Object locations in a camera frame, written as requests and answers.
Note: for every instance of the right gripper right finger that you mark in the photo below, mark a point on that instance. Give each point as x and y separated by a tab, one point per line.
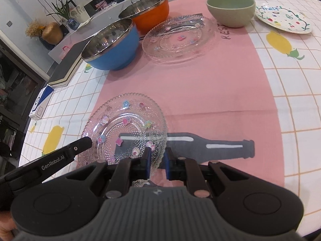
188	171

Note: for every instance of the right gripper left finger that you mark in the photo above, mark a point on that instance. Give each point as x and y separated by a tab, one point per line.
126	172

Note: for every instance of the clear glass plate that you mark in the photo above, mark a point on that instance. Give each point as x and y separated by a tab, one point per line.
124	127
179	39

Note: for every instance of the blue steel bowl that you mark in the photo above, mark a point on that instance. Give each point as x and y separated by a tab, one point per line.
113	47

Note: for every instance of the orange steel bowl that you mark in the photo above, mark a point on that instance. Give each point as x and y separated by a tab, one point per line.
146	14

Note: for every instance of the green ceramic bowl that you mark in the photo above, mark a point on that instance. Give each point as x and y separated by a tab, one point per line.
232	13

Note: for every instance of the white fruity painted plate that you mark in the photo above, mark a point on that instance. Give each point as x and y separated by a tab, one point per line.
283	18

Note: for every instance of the person left hand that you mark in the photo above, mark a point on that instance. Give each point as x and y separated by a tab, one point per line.
6	226

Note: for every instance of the blue white small box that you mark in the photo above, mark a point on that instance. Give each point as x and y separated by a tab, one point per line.
41	103

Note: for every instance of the checked lemon tablecloth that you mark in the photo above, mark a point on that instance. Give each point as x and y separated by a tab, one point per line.
256	83

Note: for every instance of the black notebook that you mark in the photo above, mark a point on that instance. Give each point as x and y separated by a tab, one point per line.
68	66

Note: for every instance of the gold vase with dried flowers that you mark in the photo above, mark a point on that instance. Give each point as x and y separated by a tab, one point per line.
48	34

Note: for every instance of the blue vase with plant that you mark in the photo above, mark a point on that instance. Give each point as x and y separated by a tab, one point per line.
62	9

